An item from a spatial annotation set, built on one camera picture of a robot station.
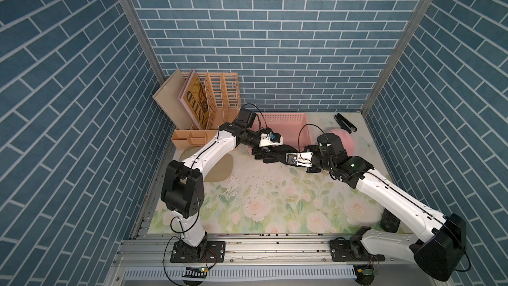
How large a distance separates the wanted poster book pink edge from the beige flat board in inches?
0.7

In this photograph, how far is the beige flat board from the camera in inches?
35.7

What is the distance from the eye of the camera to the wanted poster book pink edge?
0.92m
